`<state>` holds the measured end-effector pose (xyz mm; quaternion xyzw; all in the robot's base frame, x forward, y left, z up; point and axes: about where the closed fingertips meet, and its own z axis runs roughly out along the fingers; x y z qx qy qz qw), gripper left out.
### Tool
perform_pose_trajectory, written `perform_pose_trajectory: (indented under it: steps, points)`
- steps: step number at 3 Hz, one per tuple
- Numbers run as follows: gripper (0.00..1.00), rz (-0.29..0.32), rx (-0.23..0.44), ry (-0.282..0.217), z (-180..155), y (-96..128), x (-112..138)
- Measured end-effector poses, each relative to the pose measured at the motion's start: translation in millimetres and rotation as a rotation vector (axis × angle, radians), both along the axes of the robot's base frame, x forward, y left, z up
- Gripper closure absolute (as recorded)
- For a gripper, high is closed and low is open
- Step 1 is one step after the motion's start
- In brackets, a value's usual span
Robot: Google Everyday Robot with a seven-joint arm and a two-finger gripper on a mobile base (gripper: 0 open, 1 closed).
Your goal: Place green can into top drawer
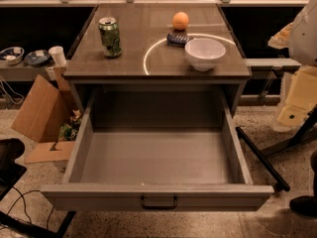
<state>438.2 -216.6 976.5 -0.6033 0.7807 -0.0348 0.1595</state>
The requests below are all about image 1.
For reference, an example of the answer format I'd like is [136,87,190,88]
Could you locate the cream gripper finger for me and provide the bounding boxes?
[277,66,317,127]

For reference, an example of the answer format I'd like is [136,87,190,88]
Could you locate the green soda can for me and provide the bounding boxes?
[98,17,122,58]

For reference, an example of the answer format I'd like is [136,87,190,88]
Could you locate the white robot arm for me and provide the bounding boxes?
[268,0,317,132]

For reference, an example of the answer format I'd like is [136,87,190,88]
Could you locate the grey cabinet with top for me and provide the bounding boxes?
[64,3,251,111]

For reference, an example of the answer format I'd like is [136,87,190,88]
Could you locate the open grey top drawer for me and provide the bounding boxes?
[42,88,273,211]

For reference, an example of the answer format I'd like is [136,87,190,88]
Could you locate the black table leg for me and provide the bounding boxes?
[236,127,290,191]

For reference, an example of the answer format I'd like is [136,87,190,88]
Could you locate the white bowl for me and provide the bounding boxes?
[184,38,226,71]

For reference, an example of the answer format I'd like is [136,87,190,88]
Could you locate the blue chip bag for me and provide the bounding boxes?
[166,34,192,47]

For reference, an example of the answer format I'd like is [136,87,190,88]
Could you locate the orange fruit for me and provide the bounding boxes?
[172,12,189,31]

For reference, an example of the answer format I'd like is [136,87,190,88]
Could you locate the green snack bags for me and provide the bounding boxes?
[58,110,82,142]

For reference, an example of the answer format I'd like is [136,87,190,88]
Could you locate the white paper cup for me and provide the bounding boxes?
[49,46,66,67]

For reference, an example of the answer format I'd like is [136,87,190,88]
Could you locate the cardboard box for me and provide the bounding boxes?
[11,67,77,166]

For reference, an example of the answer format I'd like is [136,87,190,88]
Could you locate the blue bowl on shelf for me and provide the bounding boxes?
[25,50,51,66]

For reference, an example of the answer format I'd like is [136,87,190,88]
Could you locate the low grey shelf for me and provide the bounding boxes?
[0,60,56,82]

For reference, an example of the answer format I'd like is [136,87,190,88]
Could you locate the patterned bowl on shelf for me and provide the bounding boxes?
[0,47,25,65]

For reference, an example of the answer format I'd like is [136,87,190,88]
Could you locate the black chair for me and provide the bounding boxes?
[0,138,27,200]

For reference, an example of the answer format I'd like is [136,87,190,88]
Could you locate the black drawer handle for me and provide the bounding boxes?
[140,196,177,210]

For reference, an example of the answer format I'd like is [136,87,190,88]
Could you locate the black cable on floor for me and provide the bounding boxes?
[0,185,55,231]

